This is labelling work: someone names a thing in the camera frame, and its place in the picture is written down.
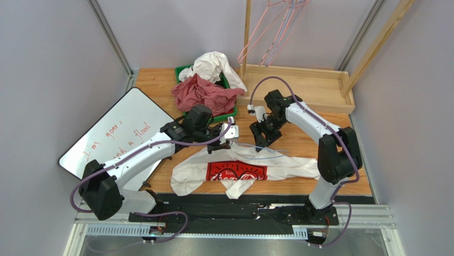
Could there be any green plastic bin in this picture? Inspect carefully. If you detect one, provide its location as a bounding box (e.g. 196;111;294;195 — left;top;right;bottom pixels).
174;65;238;123

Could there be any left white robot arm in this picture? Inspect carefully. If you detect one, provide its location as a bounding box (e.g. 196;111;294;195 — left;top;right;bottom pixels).
70;105;239;221

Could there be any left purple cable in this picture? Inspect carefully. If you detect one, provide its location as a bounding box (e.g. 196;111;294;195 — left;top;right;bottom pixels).
69;116;235;244

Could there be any wooden rack post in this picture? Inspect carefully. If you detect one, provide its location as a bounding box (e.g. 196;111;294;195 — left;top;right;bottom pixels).
340;0;415;98
239;0;252;80

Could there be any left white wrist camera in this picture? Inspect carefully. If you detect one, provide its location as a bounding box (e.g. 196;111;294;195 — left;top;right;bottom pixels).
220;117;239;143

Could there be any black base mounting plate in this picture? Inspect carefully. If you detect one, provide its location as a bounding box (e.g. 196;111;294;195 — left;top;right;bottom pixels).
128;193;376;235

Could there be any white t-shirt red print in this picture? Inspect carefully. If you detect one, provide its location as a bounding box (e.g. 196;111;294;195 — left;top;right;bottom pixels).
171;143;321;199

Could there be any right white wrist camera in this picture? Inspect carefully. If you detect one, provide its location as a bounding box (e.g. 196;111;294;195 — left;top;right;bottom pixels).
247;105;266;123

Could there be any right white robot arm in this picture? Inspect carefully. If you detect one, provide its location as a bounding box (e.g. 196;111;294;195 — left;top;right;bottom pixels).
247;90;362;210

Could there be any aluminium frame rail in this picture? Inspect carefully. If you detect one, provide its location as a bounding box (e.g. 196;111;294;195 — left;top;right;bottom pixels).
64;194;404;255

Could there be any wooden rack base tray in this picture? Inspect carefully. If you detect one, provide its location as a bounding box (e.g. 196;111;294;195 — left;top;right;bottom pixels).
237;64;355;114

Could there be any right aluminium corner profile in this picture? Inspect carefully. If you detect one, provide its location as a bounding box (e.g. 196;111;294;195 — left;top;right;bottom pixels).
337;0;386;71

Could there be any aluminium corner profile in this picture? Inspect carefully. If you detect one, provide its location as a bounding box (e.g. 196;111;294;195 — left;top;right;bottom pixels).
337;0;386;71
87;0;134;77

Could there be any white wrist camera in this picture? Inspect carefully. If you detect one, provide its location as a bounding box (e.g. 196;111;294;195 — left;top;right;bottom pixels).
247;105;266;123
220;117;239;143

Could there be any wooden rack right post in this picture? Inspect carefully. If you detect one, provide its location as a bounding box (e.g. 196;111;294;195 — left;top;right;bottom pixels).
340;0;415;98

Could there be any dusty pink t-shirt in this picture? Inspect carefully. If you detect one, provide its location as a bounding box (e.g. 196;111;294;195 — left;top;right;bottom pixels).
171;74;245;116

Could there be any left aluminium corner profile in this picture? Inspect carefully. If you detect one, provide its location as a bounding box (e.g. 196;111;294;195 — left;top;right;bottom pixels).
87;0;134;77

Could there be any wooden rack left post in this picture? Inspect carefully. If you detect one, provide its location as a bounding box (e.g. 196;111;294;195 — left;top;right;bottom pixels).
239;0;252;80

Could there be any light blue wire hanger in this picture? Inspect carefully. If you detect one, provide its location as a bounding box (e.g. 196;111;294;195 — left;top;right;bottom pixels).
263;0;302;67

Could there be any white t-shirt blue print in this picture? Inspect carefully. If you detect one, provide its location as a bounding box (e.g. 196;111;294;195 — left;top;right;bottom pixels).
176;51;248;92

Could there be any white whiteboard black frame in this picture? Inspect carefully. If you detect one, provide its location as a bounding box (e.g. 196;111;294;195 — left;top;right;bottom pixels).
58;88;173;179

